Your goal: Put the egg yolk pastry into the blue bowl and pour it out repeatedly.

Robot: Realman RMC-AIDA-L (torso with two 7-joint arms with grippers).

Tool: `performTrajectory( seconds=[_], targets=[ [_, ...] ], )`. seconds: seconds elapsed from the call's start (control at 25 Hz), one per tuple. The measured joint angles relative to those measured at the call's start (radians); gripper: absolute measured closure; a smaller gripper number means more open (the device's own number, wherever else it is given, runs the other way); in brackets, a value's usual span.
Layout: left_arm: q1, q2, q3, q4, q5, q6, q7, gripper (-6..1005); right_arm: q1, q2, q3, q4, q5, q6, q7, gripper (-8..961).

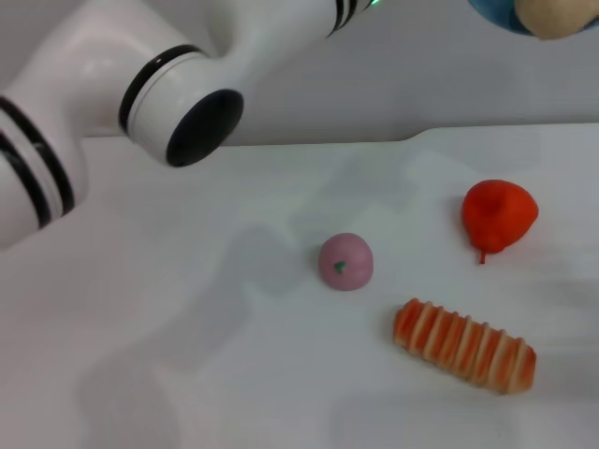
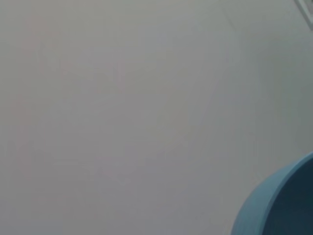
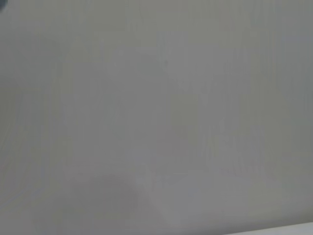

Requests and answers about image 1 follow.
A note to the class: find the blue bowl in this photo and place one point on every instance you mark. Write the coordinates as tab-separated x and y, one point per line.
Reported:
496	14

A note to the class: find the beige egg yolk pastry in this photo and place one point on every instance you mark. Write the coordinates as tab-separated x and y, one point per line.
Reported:
557	16

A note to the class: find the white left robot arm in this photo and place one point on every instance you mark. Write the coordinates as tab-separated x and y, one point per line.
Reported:
164	84

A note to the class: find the pink round fruit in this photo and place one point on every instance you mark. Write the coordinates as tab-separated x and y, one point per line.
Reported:
346	262

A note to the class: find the red pear toy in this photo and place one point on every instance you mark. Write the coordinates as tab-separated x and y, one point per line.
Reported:
501	215

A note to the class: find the orange striped bread loaf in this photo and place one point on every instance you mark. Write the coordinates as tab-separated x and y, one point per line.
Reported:
465	348

